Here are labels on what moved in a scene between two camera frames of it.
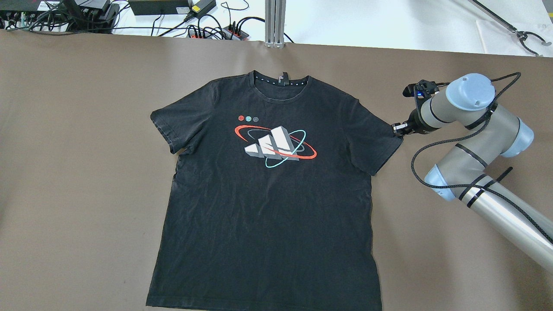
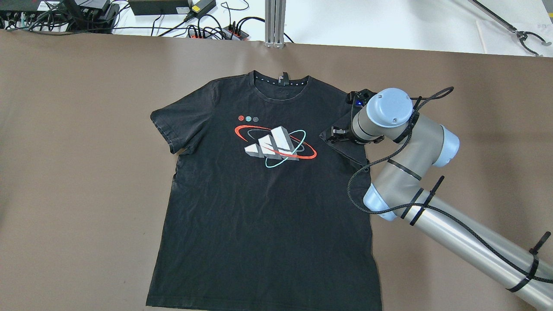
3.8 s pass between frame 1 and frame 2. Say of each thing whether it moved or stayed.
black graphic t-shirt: stayed
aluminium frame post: stayed
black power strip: stayed
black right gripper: moved
